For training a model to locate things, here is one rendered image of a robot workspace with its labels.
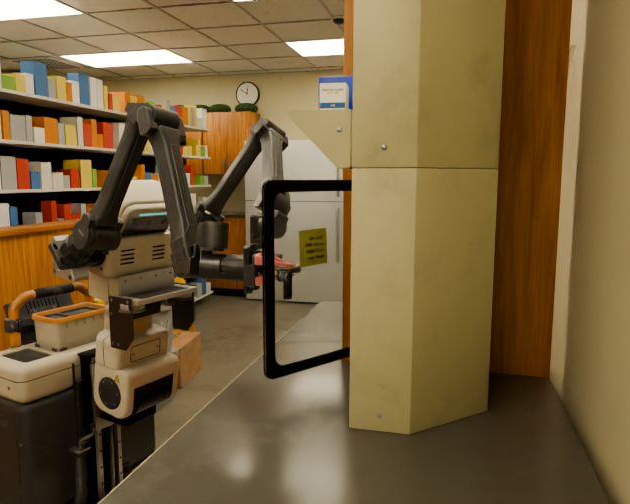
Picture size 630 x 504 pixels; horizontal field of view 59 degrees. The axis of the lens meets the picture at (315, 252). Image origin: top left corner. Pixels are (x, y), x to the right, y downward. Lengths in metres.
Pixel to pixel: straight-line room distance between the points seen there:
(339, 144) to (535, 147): 0.52
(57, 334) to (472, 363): 1.41
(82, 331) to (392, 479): 1.43
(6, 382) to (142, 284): 0.53
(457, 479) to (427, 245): 0.38
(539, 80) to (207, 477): 1.03
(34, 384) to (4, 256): 1.22
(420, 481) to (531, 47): 0.92
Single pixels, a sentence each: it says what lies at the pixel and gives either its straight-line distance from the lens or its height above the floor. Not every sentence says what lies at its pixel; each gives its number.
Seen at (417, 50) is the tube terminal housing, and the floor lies 1.60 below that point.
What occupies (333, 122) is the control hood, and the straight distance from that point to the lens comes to 0.97.
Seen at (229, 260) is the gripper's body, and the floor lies 1.22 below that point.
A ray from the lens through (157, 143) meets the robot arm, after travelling 1.39.
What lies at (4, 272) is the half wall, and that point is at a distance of 3.10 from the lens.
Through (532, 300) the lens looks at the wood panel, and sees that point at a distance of 1.36.
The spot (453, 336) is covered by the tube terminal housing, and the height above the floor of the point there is 1.11.
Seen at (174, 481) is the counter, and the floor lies 0.94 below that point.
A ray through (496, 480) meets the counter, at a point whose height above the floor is 0.94.
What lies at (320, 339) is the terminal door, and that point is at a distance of 1.20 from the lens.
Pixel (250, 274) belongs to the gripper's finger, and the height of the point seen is 1.19.
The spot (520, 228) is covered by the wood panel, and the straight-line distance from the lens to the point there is 1.33.
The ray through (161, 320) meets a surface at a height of 0.55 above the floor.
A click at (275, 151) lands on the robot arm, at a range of 1.68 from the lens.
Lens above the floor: 1.39
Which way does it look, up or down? 8 degrees down
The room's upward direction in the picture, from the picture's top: straight up
